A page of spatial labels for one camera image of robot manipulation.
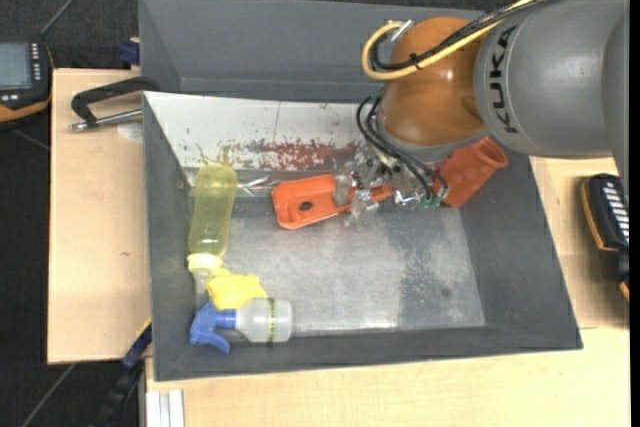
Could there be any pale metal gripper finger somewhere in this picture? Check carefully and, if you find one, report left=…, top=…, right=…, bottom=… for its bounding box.
left=346, top=200, right=378, bottom=230
left=334, top=173, right=359, bottom=206

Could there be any orange plastic tool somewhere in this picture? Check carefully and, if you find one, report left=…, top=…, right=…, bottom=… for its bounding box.
left=270, top=172, right=393, bottom=232

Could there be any grey metal bin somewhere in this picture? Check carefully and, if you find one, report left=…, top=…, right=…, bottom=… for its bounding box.
left=137, top=0, right=584, bottom=383

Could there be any orange plastic cup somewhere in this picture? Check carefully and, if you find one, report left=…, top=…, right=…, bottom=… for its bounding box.
left=432, top=136, right=510, bottom=209

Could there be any yellow spray bottle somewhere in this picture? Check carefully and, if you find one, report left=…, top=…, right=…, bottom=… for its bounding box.
left=186, top=162, right=269, bottom=312

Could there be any clear spray bottle blue trigger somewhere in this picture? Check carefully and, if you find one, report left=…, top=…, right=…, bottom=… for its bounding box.
left=188, top=296, right=294, bottom=356

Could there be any pale wood flat board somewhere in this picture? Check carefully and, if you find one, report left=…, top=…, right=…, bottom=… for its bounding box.
left=46, top=67, right=152, bottom=365

